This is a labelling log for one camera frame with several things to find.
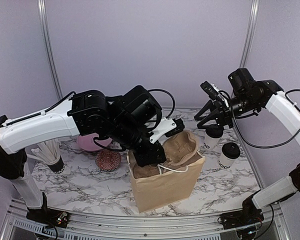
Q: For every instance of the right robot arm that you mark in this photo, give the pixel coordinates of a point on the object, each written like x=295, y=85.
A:
x=248, y=98

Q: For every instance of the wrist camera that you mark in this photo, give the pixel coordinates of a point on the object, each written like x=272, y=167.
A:
x=213, y=92
x=167, y=127

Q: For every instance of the white paper cup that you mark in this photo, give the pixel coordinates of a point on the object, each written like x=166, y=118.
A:
x=210, y=142
x=225, y=162

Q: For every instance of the brown paper bag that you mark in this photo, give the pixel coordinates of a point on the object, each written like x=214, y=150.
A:
x=160, y=190

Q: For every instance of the black cup with straws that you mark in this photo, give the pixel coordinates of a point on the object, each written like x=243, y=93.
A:
x=48, y=152

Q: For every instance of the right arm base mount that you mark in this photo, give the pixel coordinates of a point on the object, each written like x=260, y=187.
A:
x=236, y=219

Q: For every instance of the red patterned bowl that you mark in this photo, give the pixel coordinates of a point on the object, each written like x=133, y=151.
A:
x=108, y=161

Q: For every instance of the right aluminium frame post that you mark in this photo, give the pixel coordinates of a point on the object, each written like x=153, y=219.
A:
x=250, y=33

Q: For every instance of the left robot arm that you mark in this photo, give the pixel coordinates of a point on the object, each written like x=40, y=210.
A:
x=134, y=120

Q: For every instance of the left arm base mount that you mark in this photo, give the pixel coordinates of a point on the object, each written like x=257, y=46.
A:
x=52, y=217

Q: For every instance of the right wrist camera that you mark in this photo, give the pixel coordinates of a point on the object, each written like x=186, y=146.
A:
x=213, y=92

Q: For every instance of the black cup lid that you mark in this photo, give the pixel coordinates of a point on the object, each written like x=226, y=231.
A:
x=231, y=150
x=214, y=132

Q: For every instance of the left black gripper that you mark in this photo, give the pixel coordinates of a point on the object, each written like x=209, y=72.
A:
x=148, y=158

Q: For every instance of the brown cardboard cup carrier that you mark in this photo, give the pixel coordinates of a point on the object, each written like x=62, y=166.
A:
x=179, y=151

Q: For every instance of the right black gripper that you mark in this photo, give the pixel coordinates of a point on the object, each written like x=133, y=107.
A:
x=223, y=116

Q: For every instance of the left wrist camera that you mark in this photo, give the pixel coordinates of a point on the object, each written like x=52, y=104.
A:
x=167, y=127

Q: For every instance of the pink plate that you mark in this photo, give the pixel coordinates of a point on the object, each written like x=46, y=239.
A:
x=86, y=142

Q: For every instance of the left aluminium frame post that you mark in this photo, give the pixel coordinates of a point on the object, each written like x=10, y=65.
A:
x=43, y=18

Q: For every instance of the aluminium frame post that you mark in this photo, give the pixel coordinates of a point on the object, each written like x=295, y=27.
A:
x=250, y=33
x=43, y=18

